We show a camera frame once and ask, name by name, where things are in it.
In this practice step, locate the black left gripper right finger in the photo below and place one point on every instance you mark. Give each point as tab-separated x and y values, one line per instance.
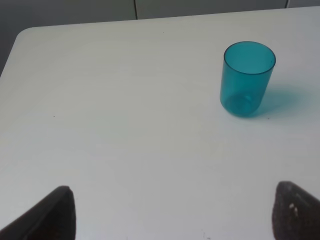
295	213

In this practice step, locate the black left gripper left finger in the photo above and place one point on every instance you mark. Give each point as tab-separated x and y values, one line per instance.
53	218

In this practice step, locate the teal translucent plastic cup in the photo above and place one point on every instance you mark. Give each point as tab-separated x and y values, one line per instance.
246	72

